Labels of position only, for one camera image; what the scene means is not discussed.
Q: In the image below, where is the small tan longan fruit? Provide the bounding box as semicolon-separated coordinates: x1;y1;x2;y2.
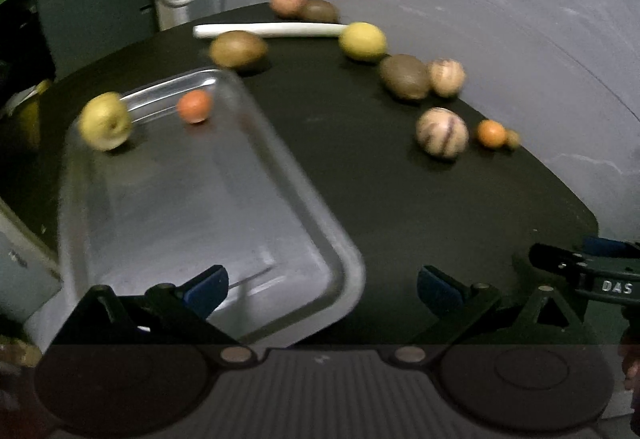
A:
506;129;521;151

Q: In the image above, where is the orange mandarin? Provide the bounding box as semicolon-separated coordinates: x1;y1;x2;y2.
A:
476;119;508;148

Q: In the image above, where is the striped pepino melon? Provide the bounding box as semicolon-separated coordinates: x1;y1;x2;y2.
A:
416;107;469;159
427;60;466;98

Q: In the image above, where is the large brown kiwi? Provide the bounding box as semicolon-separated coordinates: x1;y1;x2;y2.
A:
378;54;431;100

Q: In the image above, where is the silver metal tray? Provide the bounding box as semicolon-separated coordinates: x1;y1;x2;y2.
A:
58;67;366;347

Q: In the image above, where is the yellow-green pear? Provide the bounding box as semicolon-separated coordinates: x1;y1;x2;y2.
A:
78;92;132;152

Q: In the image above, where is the small orange tangerine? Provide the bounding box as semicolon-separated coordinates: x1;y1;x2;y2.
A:
176;89;214;125

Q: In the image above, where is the yellow box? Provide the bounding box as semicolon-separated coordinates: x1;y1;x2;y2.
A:
1;79;52;148

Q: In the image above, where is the brown kiwi near leek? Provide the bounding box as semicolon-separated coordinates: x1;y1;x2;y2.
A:
208;30;268;69

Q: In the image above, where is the white leek stalk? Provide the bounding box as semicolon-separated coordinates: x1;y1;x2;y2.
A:
192;22;347;39

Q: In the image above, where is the yellow lemon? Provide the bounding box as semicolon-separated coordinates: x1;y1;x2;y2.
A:
338;22;387;61

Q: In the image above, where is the grey cabinet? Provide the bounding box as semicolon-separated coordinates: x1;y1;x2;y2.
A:
36;0;157;79

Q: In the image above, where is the pink red apple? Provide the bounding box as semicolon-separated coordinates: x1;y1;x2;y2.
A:
269;0;307;18

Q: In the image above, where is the dark green kiwi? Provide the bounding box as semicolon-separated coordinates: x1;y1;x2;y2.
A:
299;0;340;23

